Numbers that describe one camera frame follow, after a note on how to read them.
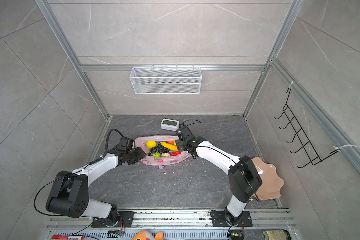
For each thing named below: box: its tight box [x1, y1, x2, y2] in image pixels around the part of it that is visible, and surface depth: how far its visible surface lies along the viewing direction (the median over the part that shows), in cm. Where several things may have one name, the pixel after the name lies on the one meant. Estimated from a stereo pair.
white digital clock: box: [160, 118, 180, 132], surface depth 112 cm
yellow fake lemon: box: [146, 141, 157, 149], surface depth 100 cm
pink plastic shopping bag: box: [134, 135, 192, 169], surface depth 87 cm
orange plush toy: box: [132, 230, 164, 240], surface depth 65 cm
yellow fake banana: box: [160, 141, 179, 152], surface depth 95 cm
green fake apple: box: [150, 152, 161, 158], surface depth 92 cm
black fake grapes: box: [147, 142, 170, 155], surface depth 97 cm
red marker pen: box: [51, 235, 84, 240], surface depth 70 cm
